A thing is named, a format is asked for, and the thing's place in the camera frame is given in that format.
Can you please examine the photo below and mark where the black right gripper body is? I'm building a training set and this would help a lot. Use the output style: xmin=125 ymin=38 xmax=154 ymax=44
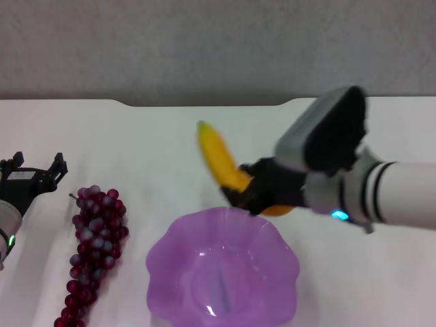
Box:
xmin=251 ymin=157 xmax=308 ymax=208

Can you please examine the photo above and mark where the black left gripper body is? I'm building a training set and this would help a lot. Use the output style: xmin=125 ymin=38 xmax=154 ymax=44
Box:
xmin=0 ymin=166 xmax=58 ymax=218

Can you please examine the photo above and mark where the yellow banana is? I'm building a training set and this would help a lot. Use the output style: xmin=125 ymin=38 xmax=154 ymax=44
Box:
xmin=196 ymin=119 xmax=296 ymax=218

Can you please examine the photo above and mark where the dark red grape bunch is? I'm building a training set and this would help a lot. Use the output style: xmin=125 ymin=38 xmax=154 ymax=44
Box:
xmin=53 ymin=185 xmax=130 ymax=327

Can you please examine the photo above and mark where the translucent purple wavy plate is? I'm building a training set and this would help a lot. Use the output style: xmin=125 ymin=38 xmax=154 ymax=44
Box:
xmin=145 ymin=206 xmax=301 ymax=327

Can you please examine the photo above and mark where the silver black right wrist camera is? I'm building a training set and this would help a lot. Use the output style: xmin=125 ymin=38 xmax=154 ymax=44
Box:
xmin=274 ymin=85 xmax=371 ymax=177

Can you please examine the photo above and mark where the right arm cable plug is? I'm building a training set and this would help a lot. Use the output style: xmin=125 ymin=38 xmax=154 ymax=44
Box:
xmin=352 ymin=217 xmax=376 ymax=234

